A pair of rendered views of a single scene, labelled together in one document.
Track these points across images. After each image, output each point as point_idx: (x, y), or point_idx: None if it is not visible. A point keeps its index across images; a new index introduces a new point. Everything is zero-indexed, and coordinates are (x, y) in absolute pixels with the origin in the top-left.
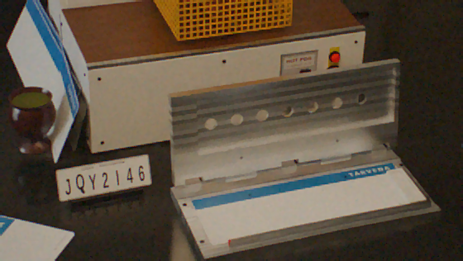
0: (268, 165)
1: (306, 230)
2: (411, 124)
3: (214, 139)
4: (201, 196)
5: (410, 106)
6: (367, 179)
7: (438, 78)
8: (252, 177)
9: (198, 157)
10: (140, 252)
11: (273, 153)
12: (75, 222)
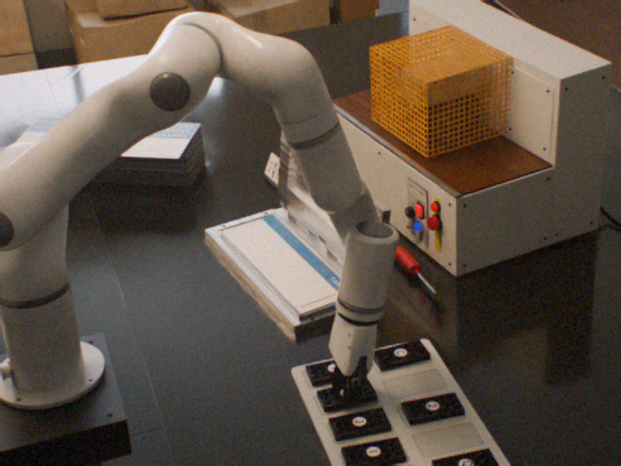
0: (312, 230)
1: (246, 265)
2: (448, 312)
3: (298, 184)
4: (278, 217)
5: (484, 309)
6: (328, 287)
7: (554, 324)
8: (307, 232)
9: (286, 189)
10: (221, 213)
11: (316, 223)
12: (249, 186)
